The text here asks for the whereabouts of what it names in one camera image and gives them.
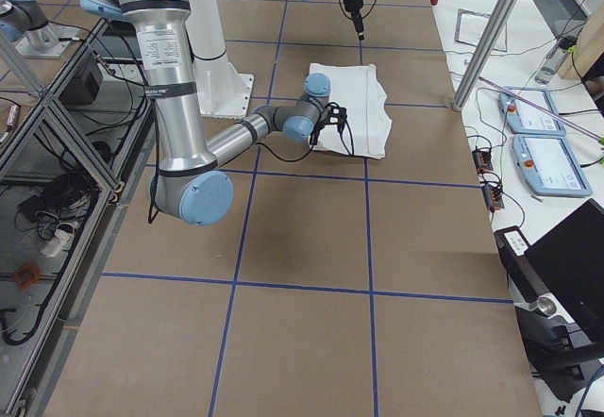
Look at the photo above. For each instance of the black box with label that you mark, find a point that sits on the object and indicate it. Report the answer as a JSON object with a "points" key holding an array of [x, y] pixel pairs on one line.
{"points": [[511, 244]]}

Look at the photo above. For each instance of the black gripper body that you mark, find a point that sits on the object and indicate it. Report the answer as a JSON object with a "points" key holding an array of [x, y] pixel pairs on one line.
{"points": [[353, 8], [315, 134]]}

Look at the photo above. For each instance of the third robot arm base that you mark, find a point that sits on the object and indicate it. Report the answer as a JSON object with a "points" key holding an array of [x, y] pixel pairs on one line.
{"points": [[24, 24]]}

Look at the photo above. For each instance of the framed paper sheet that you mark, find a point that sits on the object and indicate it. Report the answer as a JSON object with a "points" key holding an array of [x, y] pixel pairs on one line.
{"points": [[470, 25]]}

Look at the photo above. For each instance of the orange black connector block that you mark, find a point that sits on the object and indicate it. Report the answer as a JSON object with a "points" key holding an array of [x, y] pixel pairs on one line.
{"points": [[482, 161]]}

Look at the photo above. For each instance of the black monitor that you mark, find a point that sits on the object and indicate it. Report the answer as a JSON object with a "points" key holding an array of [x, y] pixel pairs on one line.
{"points": [[569, 261]]}

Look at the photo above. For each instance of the near blue teach pendant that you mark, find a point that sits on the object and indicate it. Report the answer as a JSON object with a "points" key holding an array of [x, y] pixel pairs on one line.
{"points": [[549, 166]]}

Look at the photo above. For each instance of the white power strip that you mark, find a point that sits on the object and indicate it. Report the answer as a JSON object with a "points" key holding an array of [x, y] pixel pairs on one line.
{"points": [[58, 242]]}

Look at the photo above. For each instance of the clear water bottle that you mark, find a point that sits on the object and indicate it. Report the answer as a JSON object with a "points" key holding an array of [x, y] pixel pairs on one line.
{"points": [[555, 58]]}

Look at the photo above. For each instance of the far blue teach pendant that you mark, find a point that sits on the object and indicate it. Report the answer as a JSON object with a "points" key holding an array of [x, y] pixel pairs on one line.
{"points": [[522, 118]]}

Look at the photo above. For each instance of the aluminium frame post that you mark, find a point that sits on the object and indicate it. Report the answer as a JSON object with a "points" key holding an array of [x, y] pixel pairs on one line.
{"points": [[486, 44]]}

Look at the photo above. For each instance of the blue teach pendant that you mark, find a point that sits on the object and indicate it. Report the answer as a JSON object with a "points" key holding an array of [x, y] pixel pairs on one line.
{"points": [[549, 166], [522, 118]]}

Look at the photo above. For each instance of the white long-sleeve printed shirt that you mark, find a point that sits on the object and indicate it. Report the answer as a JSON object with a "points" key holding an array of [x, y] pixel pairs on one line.
{"points": [[356, 88]]}

